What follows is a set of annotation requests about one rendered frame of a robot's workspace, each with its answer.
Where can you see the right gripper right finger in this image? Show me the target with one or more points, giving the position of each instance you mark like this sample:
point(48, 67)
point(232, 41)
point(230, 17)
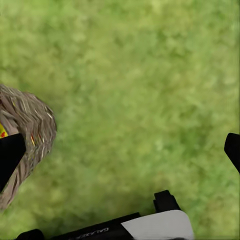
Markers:
point(232, 149)

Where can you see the wicker basket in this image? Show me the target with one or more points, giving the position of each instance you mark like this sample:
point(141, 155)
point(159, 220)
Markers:
point(24, 112)

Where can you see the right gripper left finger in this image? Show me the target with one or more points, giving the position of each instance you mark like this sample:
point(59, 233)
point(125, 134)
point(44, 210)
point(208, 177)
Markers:
point(12, 149)

